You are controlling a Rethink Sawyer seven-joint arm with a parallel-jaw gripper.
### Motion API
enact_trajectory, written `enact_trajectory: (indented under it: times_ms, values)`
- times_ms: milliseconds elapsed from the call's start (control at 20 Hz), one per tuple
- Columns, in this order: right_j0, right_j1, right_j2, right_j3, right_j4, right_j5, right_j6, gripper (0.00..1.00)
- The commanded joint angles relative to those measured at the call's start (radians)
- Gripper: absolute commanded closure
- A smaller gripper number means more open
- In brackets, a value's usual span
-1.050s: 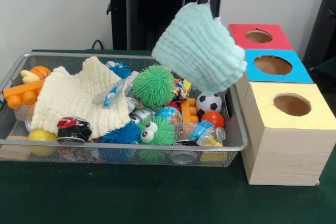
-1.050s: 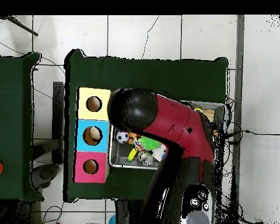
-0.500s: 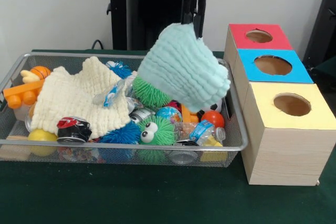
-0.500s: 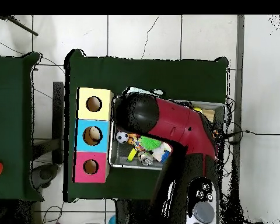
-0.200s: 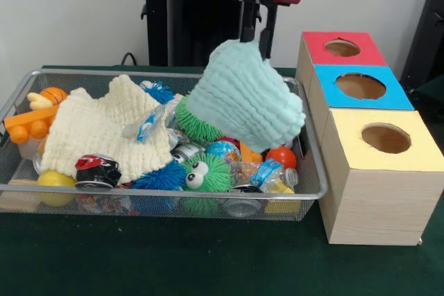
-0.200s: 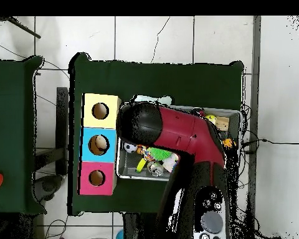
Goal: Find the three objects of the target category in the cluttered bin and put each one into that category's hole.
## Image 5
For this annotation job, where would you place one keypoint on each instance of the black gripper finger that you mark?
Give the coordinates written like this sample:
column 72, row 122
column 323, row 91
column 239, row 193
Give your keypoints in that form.
column 270, row 25
column 249, row 18

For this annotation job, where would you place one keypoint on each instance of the mint green waffle cloth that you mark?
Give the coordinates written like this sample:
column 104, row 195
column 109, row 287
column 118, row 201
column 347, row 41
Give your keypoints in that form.
column 246, row 98

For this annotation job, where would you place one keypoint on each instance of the wooden box with three holes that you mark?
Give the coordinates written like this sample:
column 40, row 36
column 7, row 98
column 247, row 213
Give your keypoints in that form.
column 378, row 206

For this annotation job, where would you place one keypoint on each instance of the shallow clear mesh bin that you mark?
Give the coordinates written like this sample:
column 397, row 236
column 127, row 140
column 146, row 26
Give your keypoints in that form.
column 15, row 169

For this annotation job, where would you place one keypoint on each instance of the blue spiky ball with eyes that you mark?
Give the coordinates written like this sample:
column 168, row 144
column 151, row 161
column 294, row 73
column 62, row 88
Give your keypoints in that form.
column 159, row 92

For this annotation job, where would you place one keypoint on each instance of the green spiky rubber ball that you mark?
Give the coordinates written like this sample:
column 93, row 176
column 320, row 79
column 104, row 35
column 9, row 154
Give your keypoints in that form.
column 196, row 124

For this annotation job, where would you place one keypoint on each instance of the orange ball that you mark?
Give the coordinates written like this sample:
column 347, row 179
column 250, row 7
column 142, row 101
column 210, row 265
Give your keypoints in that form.
column 282, row 158

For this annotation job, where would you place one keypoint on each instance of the small globe ball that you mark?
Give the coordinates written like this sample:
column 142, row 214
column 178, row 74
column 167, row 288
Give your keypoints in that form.
column 222, row 152

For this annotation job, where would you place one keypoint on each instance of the crushed clear plastic bottle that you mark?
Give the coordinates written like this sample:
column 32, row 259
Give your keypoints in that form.
column 267, row 173

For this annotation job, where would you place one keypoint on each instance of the green spiky ball with eyes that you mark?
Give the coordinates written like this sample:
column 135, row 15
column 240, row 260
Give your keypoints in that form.
column 215, row 171

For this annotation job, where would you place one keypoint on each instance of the black upright panel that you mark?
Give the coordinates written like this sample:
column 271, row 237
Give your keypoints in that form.
column 431, row 15

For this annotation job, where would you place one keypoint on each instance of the blue spiky rubber ball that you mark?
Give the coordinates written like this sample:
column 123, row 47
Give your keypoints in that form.
column 163, row 176

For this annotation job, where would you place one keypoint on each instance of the dark green table cloth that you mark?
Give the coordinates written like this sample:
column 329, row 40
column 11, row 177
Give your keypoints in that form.
column 433, row 102
column 173, row 258

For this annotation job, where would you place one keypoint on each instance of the cream waffle cloth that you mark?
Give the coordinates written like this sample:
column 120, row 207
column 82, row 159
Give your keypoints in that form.
column 97, row 126

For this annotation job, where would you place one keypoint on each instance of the crushed black red can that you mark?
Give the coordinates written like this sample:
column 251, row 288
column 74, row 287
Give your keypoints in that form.
column 97, row 171

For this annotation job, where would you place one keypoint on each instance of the orange plastic toy block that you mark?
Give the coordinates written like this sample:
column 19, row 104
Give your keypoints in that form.
column 27, row 129

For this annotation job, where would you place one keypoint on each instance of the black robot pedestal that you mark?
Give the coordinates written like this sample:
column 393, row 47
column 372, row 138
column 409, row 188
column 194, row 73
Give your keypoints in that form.
column 180, row 15

